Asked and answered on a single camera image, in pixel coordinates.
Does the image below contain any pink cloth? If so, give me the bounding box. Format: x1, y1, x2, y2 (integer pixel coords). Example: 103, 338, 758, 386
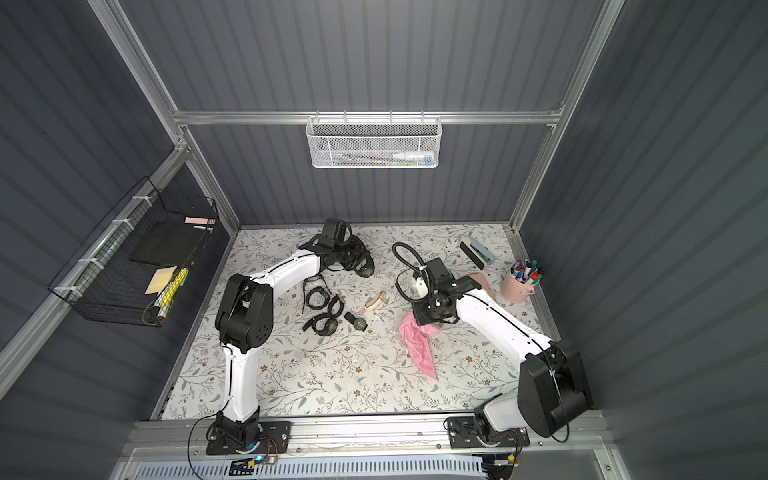
399, 310, 440, 380

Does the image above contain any black strap wristwatch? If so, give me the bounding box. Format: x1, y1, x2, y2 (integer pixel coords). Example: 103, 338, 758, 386
342, 235, 375, 278

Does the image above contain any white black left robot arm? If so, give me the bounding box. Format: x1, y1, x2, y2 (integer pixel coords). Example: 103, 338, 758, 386
214, 218, 375, 451

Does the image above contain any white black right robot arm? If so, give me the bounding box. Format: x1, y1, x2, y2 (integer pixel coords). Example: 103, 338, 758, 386
396, 258, 593, 444

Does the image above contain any black watch lower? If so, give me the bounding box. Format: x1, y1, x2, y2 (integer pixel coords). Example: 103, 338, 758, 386
302, 295, 345, 337

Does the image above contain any green dial watch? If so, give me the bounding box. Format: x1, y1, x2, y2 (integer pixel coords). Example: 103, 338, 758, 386
344, 312, 368, 331

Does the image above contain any pink case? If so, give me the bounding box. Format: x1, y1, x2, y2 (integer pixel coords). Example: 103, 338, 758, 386
470, 272, 497, 301

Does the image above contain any pink pen cup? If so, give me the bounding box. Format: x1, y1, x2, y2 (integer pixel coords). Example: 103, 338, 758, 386
500, 270, 535, 304

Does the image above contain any coloured markers bunch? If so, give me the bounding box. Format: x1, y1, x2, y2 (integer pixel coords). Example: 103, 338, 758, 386
510, 259, 543, 285

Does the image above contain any black notebook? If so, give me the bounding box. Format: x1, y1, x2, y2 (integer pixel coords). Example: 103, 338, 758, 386
129, 222, 209, 267

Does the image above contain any yellow sticky note pad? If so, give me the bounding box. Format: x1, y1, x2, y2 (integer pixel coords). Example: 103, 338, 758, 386
145, 267, 176, 295

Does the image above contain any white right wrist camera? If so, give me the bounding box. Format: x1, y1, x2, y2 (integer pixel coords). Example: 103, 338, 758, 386
412, 277, 428, 299

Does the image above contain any beige strap watch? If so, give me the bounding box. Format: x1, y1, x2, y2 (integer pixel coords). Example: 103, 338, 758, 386
360, 292, 386, 314

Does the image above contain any white wire basket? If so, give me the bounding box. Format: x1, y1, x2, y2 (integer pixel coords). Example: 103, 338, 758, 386
305, 118, 443, 169

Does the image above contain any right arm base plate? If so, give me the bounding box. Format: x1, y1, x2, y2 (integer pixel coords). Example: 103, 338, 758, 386
443, 415, 530, 449

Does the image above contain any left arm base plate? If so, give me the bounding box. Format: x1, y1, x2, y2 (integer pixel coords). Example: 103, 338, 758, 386
206, 417, 292, 456

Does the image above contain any black wire basket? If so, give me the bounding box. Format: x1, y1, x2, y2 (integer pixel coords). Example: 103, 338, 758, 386
48, 178, 220, 327

